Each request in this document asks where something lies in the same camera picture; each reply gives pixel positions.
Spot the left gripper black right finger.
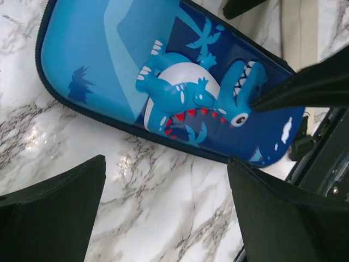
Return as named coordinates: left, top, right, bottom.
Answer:
left=227, top=157, right=348, bottom=261

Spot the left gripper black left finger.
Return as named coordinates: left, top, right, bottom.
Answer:
left=1, top=155, right=106, bottom=261

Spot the blue pencil case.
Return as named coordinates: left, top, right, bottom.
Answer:
left=35, top=1, right=305, bottom=167

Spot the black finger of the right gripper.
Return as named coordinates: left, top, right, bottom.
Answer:
left=250, top=46, right=348, bottom=112

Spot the beige canvas student bag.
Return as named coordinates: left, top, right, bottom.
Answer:
left=222, top=0, right=349, bottom=162

